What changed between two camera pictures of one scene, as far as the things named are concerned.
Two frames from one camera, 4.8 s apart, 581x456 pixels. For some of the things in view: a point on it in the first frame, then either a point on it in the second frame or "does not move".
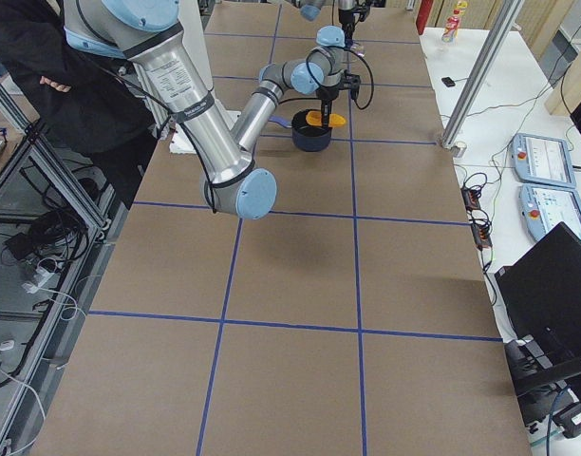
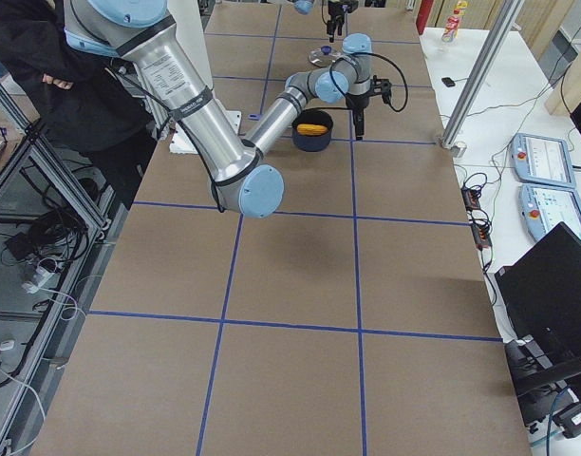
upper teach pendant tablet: [542, 161] does not move
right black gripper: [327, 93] to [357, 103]
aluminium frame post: [500, 27] does not move
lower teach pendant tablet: [544, 207] does not move
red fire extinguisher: [422, 15] does not move
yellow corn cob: [314, 118] to [311, 129]
